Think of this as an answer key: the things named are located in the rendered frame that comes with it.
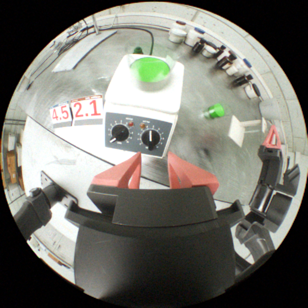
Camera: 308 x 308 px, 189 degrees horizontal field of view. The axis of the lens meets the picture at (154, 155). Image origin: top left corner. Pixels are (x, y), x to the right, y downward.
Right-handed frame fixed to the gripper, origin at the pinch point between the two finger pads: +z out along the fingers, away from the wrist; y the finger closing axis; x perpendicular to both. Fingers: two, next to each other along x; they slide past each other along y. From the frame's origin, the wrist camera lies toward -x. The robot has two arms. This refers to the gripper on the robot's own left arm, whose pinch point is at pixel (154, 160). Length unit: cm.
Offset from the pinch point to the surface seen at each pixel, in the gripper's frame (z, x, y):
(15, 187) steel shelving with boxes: -28, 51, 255
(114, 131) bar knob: 6.8, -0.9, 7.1
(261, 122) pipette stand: 8.1, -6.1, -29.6
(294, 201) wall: -34, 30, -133
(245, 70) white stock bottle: 24, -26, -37
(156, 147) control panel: 7.4, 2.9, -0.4
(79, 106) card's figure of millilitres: 11.3, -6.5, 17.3
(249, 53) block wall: 25, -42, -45
